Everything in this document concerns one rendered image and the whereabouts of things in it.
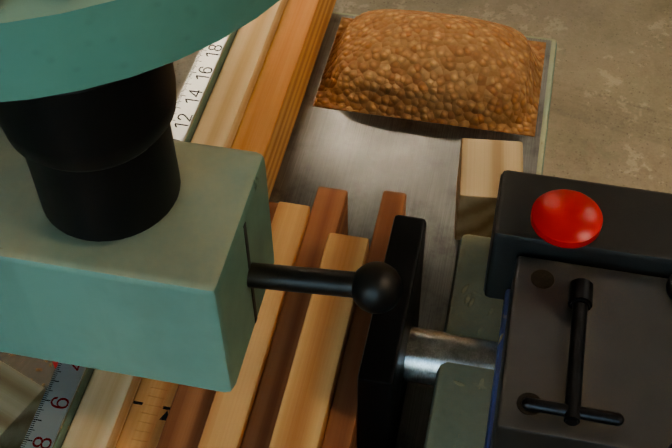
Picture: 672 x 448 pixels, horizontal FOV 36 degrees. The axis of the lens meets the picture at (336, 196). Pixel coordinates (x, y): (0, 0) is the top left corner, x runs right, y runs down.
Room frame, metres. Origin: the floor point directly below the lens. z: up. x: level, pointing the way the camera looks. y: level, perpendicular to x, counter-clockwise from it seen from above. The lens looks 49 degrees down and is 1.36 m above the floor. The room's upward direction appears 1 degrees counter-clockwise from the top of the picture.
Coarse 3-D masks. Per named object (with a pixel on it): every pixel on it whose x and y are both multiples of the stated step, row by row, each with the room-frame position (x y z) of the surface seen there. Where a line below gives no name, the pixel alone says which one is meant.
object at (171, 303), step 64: (0, 128) 0.30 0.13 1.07; (0, 192) 0.26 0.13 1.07; (192, 192) 0.26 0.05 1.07; (256, 192) 0.27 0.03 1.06; (0, 256) 0.23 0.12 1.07; (64, 256) 0.23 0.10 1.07; (128, 256) 0.23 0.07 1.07; (192, 256) 0.23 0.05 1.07; (256, 256) 0.26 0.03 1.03; (0, 320) 0.23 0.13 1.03; (64, 320) 0.23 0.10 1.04; (128, 320) 0.22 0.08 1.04; (192, 320) 0.22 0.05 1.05; (256, 320) 0.25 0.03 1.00; (192, 384) 0.22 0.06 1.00
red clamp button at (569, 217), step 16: (560, 192) 0.30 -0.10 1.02; (576, 192) 0.30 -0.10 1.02; (544, 208) 0.29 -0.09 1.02; (560, 208) 0.29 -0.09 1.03; (576, 208) 0.29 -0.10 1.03; (592, 208) 0.29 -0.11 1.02; (544, 224) 0.28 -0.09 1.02; (560, 224) 0.28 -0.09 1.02; (576, 224) 0.28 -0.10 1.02; (592, 224) 0.28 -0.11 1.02; (544, 240) 0.28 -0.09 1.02; (560, 240) 0.27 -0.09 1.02; (576, 240) 0.27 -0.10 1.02; (592, 240) 0.27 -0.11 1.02
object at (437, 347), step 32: (416, 224) 0.31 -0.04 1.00; (416, 256) 0.29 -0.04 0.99; (416, 288) 0.29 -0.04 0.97; (384, 320) 0.25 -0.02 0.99; (416, 320) 0.30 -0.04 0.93; (384, 352) 0.24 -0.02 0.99; (416, 352) 0.26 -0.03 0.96; (448, 352) 0.26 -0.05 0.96; (480, 352) 0.26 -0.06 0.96; (384, 384) 0.22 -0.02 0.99; (384, 416) 0.22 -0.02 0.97
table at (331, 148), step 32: (320, 64) 0.52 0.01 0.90; (544, 64) 0.52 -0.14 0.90; (544, 96) 0.49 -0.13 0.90; (320, 128) 0.46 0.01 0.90; (352, 128) 0.46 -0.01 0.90; (384, 128) 0.46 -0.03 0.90; (416, 128) 0.46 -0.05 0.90; (448, 128) 0.46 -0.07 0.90; (544, 128) 0.46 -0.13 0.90; (288, 160) 0.44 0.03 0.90; (320, 160) 0.44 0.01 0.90; (352, 160) 0.44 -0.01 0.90; (384, 160) 0.44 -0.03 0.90; (416, 160) 0.43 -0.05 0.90; (448, 160) 0.43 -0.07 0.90; (288, 192) 0.41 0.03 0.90; (352, 192) 0.41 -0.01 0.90; (416, 192) 0.41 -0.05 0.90; (448, 192) 0.41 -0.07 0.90; (352, 224) 0.39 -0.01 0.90; (448, 224) 0.38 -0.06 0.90; (448, 256) 0.36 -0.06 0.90; (448, 288) 0.34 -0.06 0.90; (416, 384) 0.28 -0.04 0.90; (416, 416) 0.26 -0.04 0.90
